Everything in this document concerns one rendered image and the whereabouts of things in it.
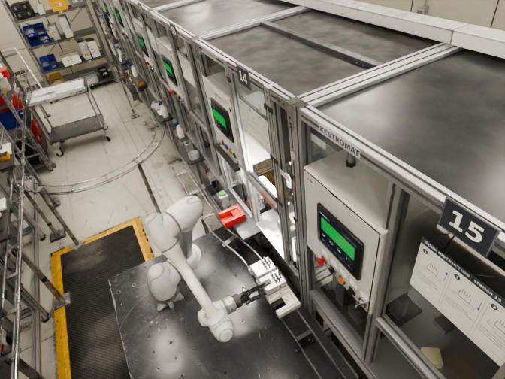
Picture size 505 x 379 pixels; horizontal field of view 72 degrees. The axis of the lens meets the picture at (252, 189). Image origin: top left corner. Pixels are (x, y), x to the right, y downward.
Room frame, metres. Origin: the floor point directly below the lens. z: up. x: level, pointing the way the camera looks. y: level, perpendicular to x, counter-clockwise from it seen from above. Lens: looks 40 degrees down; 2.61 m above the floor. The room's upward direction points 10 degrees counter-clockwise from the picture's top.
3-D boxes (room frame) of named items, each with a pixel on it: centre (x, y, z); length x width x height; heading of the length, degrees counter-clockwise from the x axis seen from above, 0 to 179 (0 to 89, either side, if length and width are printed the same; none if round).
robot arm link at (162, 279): (1.40, 0.67, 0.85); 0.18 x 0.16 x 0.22; 133
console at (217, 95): (1.93, 0.00, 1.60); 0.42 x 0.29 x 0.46; 21
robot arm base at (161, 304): (1.37, 0.67, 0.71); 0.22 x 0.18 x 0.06; 21
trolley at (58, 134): (5.02, 2.51, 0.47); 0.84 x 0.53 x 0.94; 105
